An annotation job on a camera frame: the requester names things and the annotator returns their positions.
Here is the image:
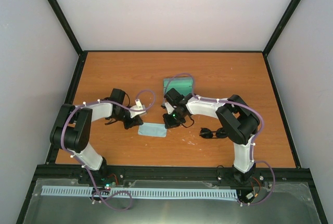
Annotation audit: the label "light blue cleaning cloth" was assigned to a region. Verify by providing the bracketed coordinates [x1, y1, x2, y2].
[138, 123, 167, 138]

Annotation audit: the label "grey green glasses case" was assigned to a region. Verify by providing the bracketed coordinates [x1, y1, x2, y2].
[163, 77, 193, 96]

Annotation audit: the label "black round sunglasses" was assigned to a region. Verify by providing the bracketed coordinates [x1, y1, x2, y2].
[199, 128, 227, 139]

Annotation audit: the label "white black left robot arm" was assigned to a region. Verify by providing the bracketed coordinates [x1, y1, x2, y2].
[50, 89, 146, 184]

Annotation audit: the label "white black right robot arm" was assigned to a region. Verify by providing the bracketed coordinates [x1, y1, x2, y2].
[163, 88, 261, 183]

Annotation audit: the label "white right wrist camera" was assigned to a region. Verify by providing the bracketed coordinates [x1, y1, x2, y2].
[162, 102, 174, 115]

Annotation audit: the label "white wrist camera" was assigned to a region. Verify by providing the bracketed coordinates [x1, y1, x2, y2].
[162, 102, 174, 115]
[129, 98, 147, 118]

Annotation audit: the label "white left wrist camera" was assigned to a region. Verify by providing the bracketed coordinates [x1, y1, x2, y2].
[129, 98, 147, 118]

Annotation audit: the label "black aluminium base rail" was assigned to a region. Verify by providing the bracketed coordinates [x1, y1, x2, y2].
[33, 164, 313, 186]

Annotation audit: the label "light blue slotted cable duct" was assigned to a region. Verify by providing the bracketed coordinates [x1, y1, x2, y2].
[41, 185, 238, 201]

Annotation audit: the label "black left frame post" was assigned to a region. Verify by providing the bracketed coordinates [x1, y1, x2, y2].
[47, 0, 83, 56]

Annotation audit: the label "black frame post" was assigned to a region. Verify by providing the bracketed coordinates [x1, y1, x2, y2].
[262, 0, 302, 58]
[47, 0, 83, 56]

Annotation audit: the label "black right frame post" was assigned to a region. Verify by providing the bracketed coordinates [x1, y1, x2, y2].
[262, 0, 302, 58]

